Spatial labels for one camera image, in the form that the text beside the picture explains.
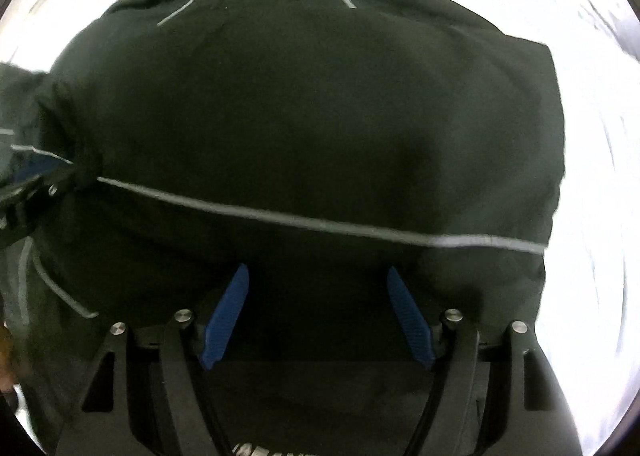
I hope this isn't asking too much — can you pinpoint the black jacket with grey piping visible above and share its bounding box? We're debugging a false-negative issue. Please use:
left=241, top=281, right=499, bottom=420
left=1, top=0, right=565, bottom=455

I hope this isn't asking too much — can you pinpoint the person's left hand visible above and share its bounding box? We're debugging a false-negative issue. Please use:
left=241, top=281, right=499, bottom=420
left=0, top=324, right=16, bottom=393

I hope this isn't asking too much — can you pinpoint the grey floral bed quilt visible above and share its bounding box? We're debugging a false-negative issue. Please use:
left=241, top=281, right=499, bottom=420
left=1, top=0, right=639, bottom=455

